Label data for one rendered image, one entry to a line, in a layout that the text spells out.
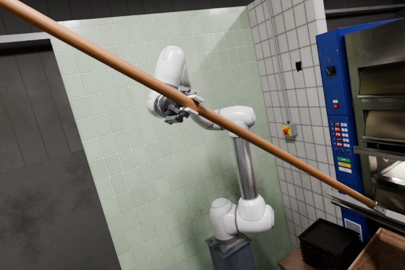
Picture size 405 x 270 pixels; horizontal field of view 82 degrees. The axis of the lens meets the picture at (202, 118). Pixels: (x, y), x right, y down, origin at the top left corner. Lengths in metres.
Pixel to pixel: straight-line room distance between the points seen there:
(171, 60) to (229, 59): 1.27
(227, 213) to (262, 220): 0.21
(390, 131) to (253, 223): 0.94
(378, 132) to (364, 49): 0.49
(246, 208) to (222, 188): 0.77
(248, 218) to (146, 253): 0.99
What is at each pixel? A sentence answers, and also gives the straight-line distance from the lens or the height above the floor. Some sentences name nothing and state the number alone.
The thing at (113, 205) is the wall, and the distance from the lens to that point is 1.93.
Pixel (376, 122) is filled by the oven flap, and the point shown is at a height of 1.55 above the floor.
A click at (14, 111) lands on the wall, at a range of 2.90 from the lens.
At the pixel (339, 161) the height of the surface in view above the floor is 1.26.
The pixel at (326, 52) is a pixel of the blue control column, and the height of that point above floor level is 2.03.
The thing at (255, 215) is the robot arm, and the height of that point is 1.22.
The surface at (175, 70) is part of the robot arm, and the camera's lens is 0.91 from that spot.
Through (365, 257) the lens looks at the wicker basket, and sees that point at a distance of 1.95.
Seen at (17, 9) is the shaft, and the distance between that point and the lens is 0.61.
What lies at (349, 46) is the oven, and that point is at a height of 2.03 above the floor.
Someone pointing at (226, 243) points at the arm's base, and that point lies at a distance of 1.60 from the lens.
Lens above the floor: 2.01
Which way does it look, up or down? 8 degrees down
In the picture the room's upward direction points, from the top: 13 degrees counter-clockwise
